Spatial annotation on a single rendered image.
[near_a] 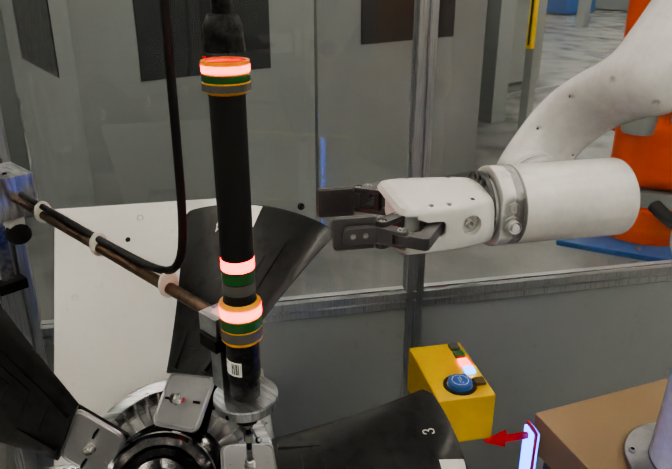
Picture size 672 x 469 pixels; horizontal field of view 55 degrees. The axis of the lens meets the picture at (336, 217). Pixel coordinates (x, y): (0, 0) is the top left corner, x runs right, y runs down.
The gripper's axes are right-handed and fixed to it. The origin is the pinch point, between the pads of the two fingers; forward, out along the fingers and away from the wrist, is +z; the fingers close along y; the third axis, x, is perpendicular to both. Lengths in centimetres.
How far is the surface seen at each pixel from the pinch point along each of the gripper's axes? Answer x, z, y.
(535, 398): -85, -69, 70
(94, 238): -10.2, 27.5, 23.9
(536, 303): -56, -65, 70
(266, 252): -9.8, 5.9, 14.1
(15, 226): -17, 44, 47
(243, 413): -19.7, 10.5, -3.5
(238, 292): -6.4, 10.1, -1.9
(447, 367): -42, -26, 30
